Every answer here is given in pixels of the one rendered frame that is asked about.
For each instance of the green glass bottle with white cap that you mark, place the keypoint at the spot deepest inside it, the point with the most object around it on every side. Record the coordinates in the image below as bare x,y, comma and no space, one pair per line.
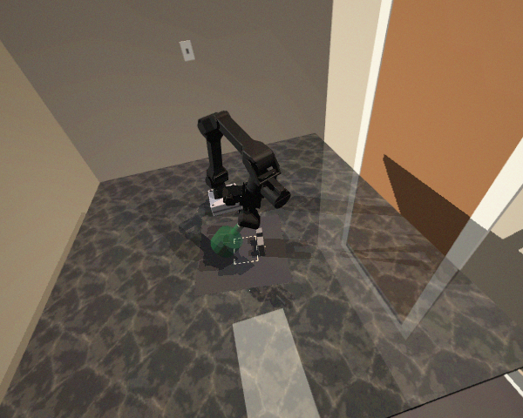
227,241

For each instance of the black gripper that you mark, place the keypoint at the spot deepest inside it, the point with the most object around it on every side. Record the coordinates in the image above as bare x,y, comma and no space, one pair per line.
248,216

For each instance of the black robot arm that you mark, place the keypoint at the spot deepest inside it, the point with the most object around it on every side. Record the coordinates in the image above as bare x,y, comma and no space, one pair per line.
256,157

